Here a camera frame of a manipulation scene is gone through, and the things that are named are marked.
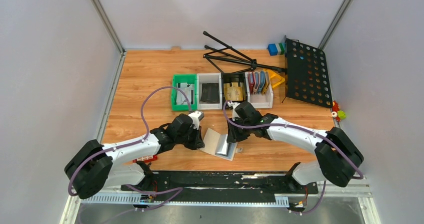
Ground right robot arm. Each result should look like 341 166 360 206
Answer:
223 101 364 191

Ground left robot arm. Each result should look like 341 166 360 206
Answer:
64 111 205 199

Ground white bin with card holders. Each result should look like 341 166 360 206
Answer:
244 72 274 109

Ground gold cards stack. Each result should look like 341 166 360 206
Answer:
223 82 246 101

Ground white cards stack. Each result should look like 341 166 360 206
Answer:
175 82 195 105

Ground black cards stack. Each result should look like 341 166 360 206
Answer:
200 83 220 104

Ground red card holder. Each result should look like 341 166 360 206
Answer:
247 71 256 94

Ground white bin with black cards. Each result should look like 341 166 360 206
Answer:
197 73 223 110

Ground blue card holder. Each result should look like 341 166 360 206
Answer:
257 71 266 93

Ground red toy block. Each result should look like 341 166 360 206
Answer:
133 155 158 163

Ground green bin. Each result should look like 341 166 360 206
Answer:
171 74 198 111

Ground black tripod legs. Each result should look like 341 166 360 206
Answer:
202 31 288 74

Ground black music stand desk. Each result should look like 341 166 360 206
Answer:
284 38 333 108

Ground blue green toy block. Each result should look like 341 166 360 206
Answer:
267 43 286 56

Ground red green toy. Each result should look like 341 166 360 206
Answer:
331 100 347 122

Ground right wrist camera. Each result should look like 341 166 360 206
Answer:
227 101 240 121

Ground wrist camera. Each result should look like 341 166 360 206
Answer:
188 110 205 130
227 101 240 121

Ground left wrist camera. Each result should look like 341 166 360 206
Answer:
188 110 205 130

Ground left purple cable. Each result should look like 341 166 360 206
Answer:
67 86 198 224

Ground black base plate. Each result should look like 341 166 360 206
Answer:
134 170 319 202

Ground white slotted cable duct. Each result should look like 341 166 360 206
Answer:
80 192 290 207

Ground yellow triangle frame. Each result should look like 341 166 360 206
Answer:
264 69 286 89

